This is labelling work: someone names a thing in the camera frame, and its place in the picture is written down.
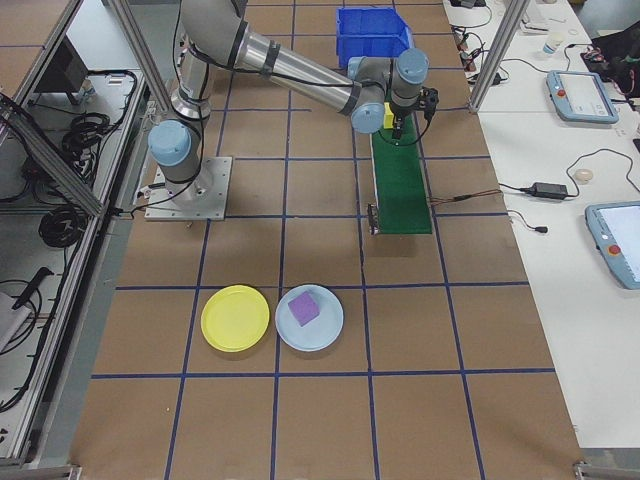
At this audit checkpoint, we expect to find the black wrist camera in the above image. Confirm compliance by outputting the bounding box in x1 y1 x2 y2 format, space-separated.
419 87 441 121

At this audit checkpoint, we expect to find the V-shaped metal frame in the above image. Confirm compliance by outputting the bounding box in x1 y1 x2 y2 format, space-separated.
0 0 174 469

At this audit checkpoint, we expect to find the aluminium profile post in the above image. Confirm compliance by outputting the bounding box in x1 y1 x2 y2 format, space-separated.
468 0 531 115

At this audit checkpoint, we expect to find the aluminium profile bar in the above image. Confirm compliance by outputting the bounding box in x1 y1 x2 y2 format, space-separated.
573 460 640 480
0 463 84 480

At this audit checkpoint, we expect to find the black cable coil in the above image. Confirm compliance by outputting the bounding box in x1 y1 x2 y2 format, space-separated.
39 207 84 249
62 112 124 161

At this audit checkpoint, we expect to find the purple foam block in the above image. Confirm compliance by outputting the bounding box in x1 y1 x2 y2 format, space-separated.
287 292 320 329

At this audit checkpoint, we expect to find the light blue teach pendant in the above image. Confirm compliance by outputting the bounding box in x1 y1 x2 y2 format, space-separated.
544 69 620 125
584 200 640 291

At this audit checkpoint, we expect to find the black plug cable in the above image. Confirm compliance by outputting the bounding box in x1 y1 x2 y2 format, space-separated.
507 209 549 235

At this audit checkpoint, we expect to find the black box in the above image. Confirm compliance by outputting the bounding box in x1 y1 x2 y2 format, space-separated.
34 34 92 96

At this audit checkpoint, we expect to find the yellow plate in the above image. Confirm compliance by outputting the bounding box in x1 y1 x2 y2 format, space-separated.
200 283 271 352

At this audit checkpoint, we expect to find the black handheld tool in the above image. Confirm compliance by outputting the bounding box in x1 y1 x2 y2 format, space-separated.
12 267 54 309

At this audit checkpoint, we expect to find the red and black wire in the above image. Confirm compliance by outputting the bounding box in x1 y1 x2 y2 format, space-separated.
428 189 504 207

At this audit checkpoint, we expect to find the black bag with wires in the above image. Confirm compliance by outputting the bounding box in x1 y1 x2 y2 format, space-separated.
582 22 640 96

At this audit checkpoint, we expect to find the white square base plate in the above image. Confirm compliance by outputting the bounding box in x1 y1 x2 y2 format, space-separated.
144 155 235 222

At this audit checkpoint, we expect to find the blue plastic storage bin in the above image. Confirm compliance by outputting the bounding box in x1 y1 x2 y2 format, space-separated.
335 5 416 70

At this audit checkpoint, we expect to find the green conveyor belt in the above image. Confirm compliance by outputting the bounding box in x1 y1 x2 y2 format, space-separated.
367 112 434 238

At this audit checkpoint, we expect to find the light blue plate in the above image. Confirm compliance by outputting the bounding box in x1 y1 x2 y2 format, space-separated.
274 284 345 353

